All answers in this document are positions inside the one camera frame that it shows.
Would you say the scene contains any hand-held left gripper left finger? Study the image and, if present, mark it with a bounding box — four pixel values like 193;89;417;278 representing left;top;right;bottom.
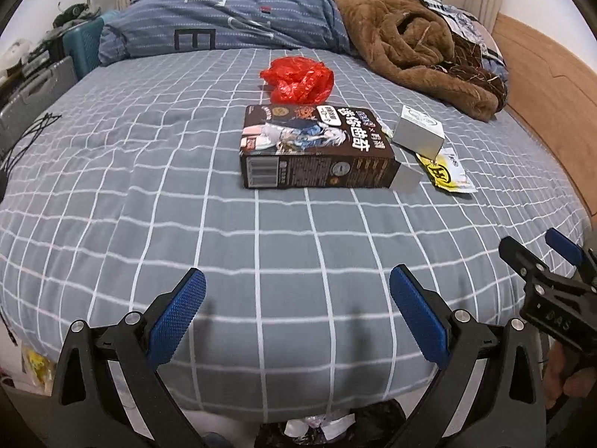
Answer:
49;268;208;448

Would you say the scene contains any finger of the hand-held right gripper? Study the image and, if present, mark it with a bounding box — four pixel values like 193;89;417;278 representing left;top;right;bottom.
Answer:
499;236;584;292
546;228;597;285

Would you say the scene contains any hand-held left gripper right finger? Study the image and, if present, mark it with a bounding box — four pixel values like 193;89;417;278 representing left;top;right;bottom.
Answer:
388;264;546;448

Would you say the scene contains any trash bin with black liner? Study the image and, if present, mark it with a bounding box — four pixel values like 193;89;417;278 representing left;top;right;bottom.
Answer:
253;398;407;448

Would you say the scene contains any red plastic bag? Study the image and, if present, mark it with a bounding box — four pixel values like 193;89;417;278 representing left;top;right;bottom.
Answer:
260;56;335;105

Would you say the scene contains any person's right hand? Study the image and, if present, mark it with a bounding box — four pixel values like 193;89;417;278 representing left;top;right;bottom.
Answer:
545;340;597;410

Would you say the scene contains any grey checked bed sheet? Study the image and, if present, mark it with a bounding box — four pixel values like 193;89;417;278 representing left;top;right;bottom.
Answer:
0;47;594;426

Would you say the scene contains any yellow and white packet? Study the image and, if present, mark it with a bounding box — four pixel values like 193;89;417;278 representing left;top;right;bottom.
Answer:
415;147;478;195

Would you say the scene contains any crumpled white paper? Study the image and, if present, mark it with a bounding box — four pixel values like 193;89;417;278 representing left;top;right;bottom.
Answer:
284;412;356;440

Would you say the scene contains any yellow plastic bag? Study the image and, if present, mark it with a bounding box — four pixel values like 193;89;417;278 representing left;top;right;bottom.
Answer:
21;344;57;393

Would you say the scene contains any wooden headboard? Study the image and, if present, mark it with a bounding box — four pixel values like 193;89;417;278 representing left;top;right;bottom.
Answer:
491;12;597;216

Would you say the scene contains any small white box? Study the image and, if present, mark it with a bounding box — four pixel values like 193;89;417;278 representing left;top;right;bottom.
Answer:
391;105;445;158

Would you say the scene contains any brown printed cookie box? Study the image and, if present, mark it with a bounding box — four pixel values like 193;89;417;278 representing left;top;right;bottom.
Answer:
240;104;423;193

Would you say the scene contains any brown fleece blanket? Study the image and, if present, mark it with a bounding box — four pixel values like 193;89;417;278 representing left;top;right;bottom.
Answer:
332;0;509;123

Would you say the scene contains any checked patterned pillow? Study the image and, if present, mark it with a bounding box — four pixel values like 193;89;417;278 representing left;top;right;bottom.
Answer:
420;2;510;82

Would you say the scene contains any grey suitcase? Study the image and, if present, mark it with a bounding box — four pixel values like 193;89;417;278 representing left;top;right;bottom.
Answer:
0;55;78;141

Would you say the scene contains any teal suitcase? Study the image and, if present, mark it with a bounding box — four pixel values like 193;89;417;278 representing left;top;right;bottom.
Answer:
62;15;106;80

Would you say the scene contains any blue striped duvet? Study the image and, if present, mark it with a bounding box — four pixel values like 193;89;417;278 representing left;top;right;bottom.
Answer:
99;0;361;63

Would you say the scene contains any pile of clutter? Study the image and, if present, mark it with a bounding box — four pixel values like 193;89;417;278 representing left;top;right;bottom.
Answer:
0;2;95;82

